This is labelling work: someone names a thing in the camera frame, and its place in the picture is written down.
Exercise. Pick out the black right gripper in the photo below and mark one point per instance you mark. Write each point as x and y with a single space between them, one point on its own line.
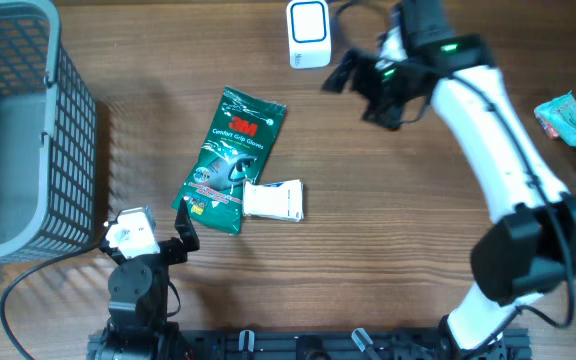
387 116

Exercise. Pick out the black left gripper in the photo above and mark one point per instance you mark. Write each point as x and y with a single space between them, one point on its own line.
175 251

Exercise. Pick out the green 3M gloves packet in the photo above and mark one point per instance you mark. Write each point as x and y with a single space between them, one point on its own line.
241 136

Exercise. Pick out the white blue packet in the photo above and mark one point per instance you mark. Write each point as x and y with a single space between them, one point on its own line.
280 200

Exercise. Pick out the light blue tissue packet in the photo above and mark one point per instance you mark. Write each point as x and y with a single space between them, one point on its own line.
561 113

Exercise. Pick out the red white small packet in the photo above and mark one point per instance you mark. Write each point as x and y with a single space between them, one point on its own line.
549 129

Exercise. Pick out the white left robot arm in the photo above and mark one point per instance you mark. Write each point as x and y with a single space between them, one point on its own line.
139 326

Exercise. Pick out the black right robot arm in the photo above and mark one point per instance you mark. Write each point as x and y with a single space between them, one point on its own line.
530 249

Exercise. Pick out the white barcode scanner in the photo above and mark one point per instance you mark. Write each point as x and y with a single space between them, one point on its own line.
309 34

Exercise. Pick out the grey plastic basket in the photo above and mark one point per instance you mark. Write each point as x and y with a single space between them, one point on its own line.
48 138

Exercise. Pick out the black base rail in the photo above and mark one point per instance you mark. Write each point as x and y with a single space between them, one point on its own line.
401 344

